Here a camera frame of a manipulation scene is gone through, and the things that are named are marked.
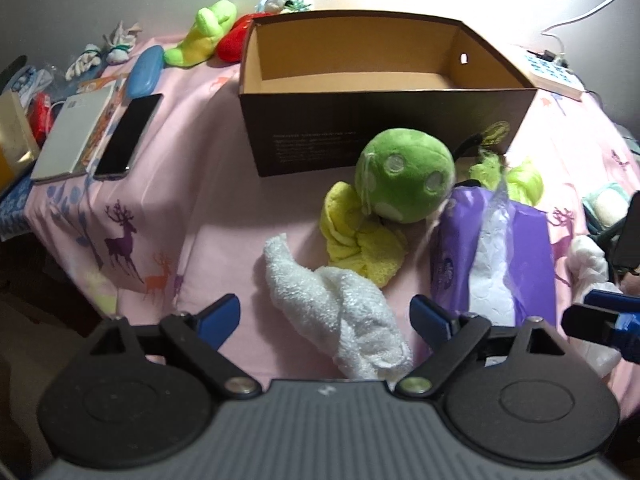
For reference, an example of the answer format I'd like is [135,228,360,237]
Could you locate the pink plush bunny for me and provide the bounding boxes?
[565,235,622,378]

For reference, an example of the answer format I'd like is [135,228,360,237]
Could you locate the purple tissue pack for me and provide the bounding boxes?
[431,186,556,326]

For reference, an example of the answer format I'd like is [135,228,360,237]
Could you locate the white fluffy towel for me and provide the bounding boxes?
[264,234,413,382]

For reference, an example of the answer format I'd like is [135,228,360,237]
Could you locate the yellow fluffy cloth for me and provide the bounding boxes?
[319,181,408,288]

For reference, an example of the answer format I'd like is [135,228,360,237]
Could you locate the neon green knotted scarf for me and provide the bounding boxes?
[469,151,544,207]

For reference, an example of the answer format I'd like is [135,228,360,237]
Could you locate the green spotted plush toy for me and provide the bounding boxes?
[355,128,456,224]

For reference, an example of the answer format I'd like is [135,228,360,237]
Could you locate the light blue wipes pack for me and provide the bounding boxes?
[582,185,629,228]

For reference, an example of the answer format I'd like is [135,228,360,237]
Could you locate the black phone stand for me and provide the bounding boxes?
[582,192,639,278]

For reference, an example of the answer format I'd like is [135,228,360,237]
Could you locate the pink deer print bedsheet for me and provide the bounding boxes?
[25,62,639,385]

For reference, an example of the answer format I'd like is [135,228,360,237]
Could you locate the black smartphone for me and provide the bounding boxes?
[93,93,164,180]

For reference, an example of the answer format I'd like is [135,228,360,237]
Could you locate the orange illustrated booklet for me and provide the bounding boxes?
[75,74,128,174]

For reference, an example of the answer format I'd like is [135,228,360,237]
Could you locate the white power strip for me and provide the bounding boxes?
[520,50,586,101]

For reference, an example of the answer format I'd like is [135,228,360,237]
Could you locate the white notebook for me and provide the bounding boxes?
[30,81,115,182]

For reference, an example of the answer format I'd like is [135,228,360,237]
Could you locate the gold gift bag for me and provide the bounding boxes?
[0,91,40,192]

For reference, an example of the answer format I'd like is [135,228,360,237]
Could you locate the red small pouch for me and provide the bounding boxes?
[27,91,52,148]

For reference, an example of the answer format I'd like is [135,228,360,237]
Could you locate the dark brown cardboard box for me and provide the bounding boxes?
[239,10,536,177]

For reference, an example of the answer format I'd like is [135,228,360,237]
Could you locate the blue glasses case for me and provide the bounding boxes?
[126,46,164,100]

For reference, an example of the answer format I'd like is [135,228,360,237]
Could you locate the red plush toy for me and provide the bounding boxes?
[216,12,270,63]

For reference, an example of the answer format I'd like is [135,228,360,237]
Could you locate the green yellow plush toy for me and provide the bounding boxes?
[164,0,238,68]

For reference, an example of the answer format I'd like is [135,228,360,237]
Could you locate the white fluffy plush toy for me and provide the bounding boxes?
[255,0,314,14]

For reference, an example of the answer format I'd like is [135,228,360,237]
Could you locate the white power cable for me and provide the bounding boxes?
[540,0,637,57]

